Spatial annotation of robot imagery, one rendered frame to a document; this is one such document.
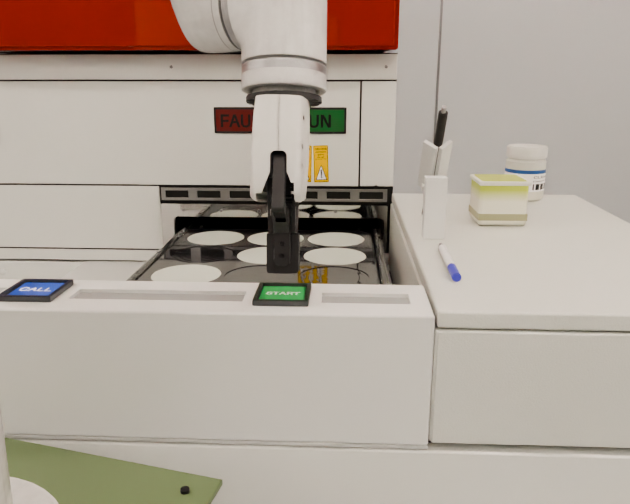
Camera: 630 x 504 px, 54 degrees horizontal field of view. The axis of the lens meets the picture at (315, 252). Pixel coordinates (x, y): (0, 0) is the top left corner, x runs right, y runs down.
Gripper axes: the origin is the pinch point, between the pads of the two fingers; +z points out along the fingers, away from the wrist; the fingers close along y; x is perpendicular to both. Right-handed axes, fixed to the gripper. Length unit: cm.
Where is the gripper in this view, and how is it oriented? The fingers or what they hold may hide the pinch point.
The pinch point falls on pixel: (283, 253)
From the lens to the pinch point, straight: 62.5
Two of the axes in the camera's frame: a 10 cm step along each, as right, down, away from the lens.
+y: -0.5, 0.6, -10.0
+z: -0.1, 10.0, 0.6
